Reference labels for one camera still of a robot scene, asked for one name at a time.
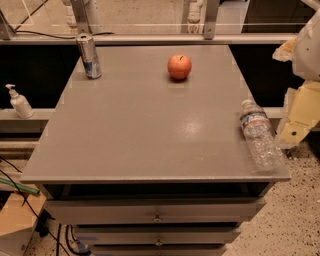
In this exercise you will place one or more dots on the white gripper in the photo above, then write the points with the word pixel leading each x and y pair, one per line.
pixel 308 55

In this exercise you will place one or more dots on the clear plastic water bottle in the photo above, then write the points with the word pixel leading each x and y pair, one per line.
pixel 256 128

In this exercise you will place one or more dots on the silver blue redbull can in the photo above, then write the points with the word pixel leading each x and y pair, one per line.
pixel 89 55

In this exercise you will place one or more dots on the white pump dispenser bottle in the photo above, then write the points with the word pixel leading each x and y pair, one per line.
pixel 19 103

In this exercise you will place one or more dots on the red apple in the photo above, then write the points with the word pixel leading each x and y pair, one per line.
pixel 179 66

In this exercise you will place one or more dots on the grey drawer cabinet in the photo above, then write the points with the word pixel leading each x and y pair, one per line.
pixel 134 143

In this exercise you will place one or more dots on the top drawer knob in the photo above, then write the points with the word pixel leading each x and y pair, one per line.
pixel 157 219

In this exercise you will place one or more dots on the drawer knob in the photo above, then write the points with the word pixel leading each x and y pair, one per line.
pixel 157 219
pixel 158 243

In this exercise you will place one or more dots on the cardboard box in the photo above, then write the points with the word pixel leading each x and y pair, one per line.
pixel 17 224

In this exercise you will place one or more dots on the green rod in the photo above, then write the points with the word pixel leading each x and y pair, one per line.
pixel 20 186

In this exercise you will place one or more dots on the metal frame rail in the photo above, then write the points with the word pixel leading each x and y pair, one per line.
pixel 137 22

